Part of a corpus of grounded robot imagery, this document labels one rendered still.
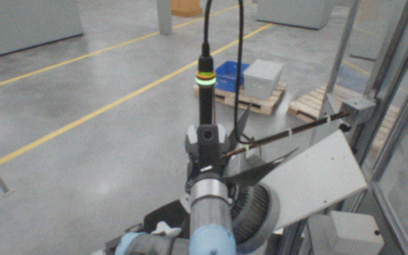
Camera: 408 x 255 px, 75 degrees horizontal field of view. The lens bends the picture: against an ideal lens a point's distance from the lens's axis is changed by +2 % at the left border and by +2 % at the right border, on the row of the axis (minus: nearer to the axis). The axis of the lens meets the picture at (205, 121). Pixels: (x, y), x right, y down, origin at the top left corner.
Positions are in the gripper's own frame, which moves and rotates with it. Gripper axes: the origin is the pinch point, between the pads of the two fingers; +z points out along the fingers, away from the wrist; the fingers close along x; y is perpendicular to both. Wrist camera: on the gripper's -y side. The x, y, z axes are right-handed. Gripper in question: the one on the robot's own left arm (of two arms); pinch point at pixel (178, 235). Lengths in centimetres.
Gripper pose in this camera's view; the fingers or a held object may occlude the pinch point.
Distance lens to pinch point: 86.1
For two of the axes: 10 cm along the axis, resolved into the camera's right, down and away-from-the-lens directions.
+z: 8.8, -2.7, 4.0
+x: 0.5, 8.7, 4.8
